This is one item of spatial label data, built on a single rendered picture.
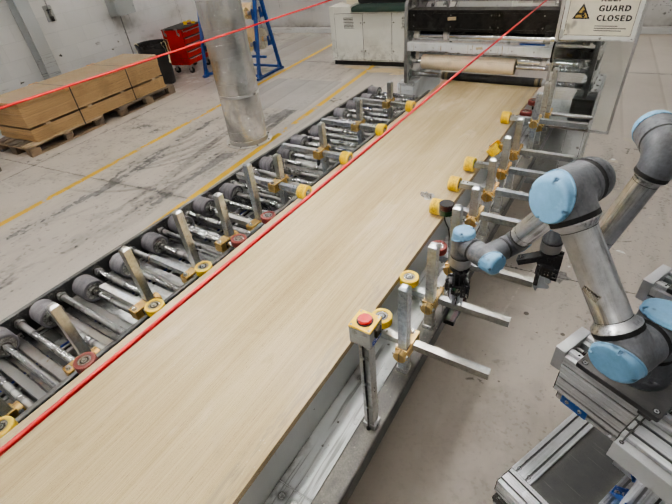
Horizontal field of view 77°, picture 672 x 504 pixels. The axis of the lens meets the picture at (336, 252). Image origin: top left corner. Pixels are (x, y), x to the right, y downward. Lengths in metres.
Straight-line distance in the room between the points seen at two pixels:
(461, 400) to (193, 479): 1.55
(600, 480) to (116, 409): 1.87
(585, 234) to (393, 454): 1.55
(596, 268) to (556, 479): 1.21
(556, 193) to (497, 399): 1.65
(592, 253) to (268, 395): 1.02
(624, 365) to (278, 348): 1.04
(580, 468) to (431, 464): 0.63
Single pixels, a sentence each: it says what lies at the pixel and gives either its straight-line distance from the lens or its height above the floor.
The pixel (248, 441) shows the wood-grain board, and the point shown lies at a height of 0.90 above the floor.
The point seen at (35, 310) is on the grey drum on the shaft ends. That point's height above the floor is 0.85.
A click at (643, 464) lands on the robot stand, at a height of 0.95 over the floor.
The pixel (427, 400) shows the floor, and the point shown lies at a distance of 2.50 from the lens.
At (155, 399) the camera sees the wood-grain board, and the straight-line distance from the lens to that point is 1.61.
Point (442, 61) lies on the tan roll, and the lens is 4.12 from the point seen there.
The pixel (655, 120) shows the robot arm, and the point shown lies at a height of 1.55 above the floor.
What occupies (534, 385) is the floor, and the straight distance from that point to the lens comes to 2.67.
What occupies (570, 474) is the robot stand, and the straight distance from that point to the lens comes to 2.21.
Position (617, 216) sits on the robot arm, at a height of 1.30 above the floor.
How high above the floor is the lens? 2.09
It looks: 38 degrees down
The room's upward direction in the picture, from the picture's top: 6 degrees counter-clockwise
